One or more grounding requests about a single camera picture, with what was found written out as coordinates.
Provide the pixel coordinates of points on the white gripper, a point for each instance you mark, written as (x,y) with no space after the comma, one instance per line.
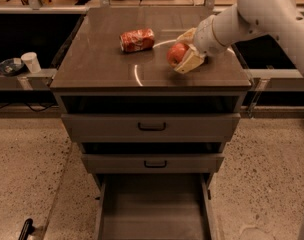
(204,36)

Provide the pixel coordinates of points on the red apple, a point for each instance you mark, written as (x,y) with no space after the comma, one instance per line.
(176,53)

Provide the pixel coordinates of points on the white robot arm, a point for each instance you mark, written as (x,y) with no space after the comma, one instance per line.
(258,193)

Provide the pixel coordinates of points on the grey drawer cabinet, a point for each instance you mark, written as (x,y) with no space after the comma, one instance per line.
(96,66)

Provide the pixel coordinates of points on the top grey drawer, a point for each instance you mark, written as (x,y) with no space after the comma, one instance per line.
(151,119)

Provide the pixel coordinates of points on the grey drawer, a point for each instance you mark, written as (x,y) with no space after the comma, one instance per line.
(130,158)
(151,119)
(154,207)

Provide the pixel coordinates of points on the middle grey drawer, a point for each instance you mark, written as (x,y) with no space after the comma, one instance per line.
(130,158)

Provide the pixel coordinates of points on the bottom grey drawer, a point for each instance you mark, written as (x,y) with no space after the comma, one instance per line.
(154,207)

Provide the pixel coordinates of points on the crushed red soda can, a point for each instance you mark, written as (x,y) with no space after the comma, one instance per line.
(137,40)

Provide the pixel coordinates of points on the white paper cup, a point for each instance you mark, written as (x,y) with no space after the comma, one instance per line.
(31,61)

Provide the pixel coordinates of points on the dark blue bowl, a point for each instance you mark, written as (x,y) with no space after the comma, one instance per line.
(11,67)

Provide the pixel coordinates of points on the black handle on floor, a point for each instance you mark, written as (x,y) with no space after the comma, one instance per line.
(26,230)

